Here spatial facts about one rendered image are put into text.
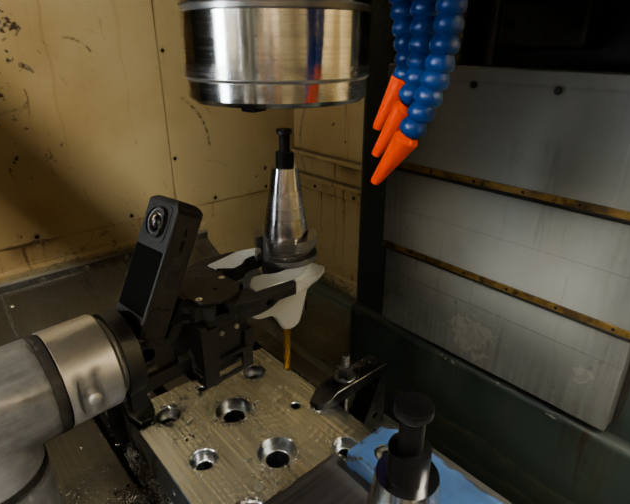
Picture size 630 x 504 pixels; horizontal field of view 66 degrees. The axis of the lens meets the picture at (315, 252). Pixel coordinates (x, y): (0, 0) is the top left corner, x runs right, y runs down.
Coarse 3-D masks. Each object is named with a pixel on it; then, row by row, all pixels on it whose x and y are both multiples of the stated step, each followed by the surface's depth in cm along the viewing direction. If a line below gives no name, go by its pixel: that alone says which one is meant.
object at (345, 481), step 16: (320, 464) 30; (336, 464) 29; (304, 480) 28; (320, 480) 28; (336, 480) 28; (352, 480) 28; (272, 496) 28; (288, 496) 27; (304, 496) 27; (320, 496) 27; (336, 496) 27; (352, 496) 27
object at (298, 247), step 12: (264, 240) 48; (300, 240) 47; (312, 240) 47; (264, 252) 48; (276, 252) 46; (288, 252) 46; (300, 252) 46; (312, 252) 49; (276, 264) 47; (288, 264) 47; (300, 264) 47
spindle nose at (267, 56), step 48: (192, 0) 35; (240, 0) 34; (288, 0) 34; (336, 0) 35; (192, 48) 37; (240, 48) 35; (288, 48) 35; (336, 48) 36; (192, 96) 40; (240, 96) 36; (288, 96) 36; (336, 96) 38
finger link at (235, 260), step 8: (232, 256) 49; (240, 256) 49; (248, 256) 49; (216, 264) 48; (224, 264) 48; (232, 264) 48; (240, 264) 48; (248, 264) 49; (256, 264) 50; (224, 272) 47; (232, 272) 47; (240, 272) 48; (248, 272) 51; (256, 272) 52; (240, 280) 50; (248, 280) 51
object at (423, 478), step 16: (400, 400) 18; (416, 400) 18; (400, 416) 18; (416, 416) 18; (432, 416) 18; (400, 432) 18; (416, 432) 18; (400, 448) 19; (416, 448) 18; (400, 464) 18; (416, 464) 18; (400, 480) 19; (416, 480) 18
